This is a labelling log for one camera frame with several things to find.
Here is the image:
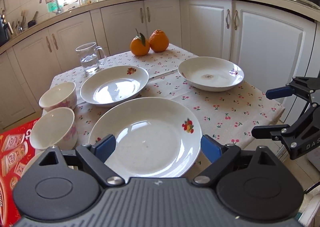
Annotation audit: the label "pink floral bowl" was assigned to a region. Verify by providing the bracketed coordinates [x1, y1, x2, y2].
[30, 107, 78, 150]
[39, 82, 77, 112]

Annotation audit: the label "large white fruit-print plate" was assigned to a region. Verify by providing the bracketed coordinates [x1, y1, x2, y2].
[88, 97, 202, 181]

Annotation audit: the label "white kitchen cabinets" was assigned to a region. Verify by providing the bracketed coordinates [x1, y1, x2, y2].
[1, 0, 319, 128]

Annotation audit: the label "kitchen faucet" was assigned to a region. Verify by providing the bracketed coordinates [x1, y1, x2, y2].
[39, 0, 62, 15]

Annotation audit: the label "cherry print tablecloth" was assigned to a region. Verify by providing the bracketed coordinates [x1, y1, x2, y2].
[42, 42, 286, 180]

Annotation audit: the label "stained white plate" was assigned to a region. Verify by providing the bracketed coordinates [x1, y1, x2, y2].
[177, 57, 245, 92]

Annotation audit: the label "red printed carton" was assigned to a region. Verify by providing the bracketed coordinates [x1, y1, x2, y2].
[0, 120, 37, 226]

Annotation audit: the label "glass mug with water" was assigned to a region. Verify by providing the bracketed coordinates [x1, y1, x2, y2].
[75, 42, 107, 74]

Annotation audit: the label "orange with leaf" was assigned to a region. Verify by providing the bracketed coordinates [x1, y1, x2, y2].
[130, 29, 150, 57]

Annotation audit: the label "bumpy orange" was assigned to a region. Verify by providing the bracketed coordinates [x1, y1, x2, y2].
[149, 29, 169, 52]

